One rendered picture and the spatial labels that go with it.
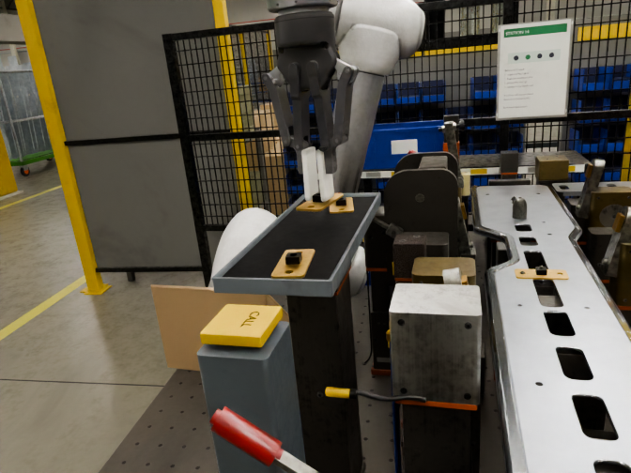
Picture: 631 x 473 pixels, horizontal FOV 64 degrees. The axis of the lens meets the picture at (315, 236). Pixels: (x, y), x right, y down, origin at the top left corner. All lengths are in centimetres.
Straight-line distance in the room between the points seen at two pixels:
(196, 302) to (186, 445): 31
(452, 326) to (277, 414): 21
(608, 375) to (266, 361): 43
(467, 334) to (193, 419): 72
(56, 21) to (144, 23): 56
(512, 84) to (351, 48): 84
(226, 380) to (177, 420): 68
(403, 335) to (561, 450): 19
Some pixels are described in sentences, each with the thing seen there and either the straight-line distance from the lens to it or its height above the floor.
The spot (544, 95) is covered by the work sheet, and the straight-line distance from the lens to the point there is 191.
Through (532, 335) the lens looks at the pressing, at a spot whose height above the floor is 100.
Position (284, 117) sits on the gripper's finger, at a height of 132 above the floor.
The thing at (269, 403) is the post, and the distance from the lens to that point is 48.
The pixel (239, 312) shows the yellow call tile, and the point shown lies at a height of 116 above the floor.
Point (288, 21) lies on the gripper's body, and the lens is 65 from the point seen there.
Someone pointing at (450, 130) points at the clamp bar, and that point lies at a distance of 134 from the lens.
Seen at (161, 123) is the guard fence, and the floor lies 113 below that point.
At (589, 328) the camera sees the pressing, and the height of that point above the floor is 100.
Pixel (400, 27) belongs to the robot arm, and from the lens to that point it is 118.
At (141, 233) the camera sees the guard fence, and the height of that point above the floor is 42.
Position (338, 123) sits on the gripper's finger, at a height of 131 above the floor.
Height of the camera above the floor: 138
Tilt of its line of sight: 19 degrees down
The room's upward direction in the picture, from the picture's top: 5 degrees counter-clockwise
